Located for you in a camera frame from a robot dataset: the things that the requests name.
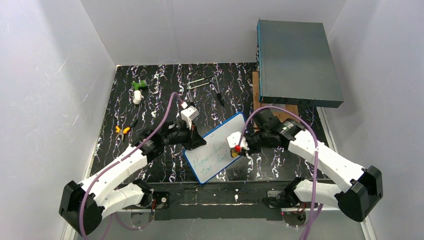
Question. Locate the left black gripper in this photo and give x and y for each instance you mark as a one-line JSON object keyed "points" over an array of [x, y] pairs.
{"points": [[192, 137]]}

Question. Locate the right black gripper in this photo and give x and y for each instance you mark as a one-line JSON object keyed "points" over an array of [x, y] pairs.
{"points": [[249, 144]]}

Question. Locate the blue framed whiteboard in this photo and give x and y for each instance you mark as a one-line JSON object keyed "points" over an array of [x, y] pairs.
{"points": [[210, 159]]}

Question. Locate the yellow bone shaped eraser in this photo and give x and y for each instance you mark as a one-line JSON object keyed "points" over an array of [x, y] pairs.
{"points": [[234, 153]]}

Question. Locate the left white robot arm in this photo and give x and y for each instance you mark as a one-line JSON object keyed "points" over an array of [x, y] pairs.
{"points": [[85, 204]]}

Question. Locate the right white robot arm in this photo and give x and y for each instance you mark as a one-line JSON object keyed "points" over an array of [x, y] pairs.
{"points": [[355, 190]]}

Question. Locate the wooden board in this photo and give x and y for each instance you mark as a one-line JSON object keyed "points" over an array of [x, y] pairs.
{"points": [[282, 116]]}

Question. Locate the dark grey metal box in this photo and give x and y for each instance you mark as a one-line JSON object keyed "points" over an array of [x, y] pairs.
{"points": [[295, 65]]}

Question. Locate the green white toy figure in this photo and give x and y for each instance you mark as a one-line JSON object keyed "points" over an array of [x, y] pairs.
{"points": [[137, 93]]}

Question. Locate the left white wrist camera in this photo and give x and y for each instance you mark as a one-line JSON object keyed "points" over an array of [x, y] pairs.
{"points": [[188, 114]]}

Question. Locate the wire whiteboard stand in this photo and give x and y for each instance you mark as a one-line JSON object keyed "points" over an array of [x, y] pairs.
{"points": [[213, 84]]}

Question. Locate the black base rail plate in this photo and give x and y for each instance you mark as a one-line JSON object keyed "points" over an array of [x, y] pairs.
{"points": [[217, 200]]}

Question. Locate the orange handled pliers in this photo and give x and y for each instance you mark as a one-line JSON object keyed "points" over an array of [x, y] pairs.
{"points": [[121, 132]]}

